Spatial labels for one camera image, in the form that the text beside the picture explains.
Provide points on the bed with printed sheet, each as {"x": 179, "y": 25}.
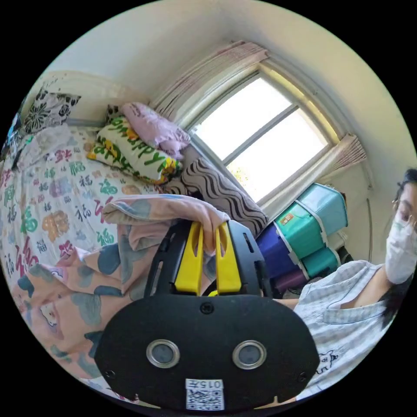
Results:
{"x": 55, "y": 202}

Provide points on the white pillow with green print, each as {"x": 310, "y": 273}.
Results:
{"x": 133, "y": 153}

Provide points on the black and white floral pillow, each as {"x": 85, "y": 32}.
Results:
{"x": 45, "y": 109}

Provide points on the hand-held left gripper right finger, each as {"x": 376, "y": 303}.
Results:
{"x": 228, "y": 264}

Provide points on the pink striped curtain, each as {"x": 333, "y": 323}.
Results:
{"x": 215, "y": 71}

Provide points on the lilac folded blanket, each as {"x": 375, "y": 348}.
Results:
{"x": 153, "y": 128}

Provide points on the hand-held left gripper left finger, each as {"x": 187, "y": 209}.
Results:
{"x": 188, "y": 260}

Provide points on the person's body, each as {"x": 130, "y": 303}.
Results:
{"x": 352, "y": 312}

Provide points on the window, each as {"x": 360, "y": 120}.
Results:
{"x": 260, "y": 137}

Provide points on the wavy striped pillow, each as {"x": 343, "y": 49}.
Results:
{"x": 221, "y": 192}

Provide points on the stack of storage boxes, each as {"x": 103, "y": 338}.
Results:
{"x": 303, "y": 234}

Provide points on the pink heart long pants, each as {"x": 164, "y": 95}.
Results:
{"x": 81, "y": 293}

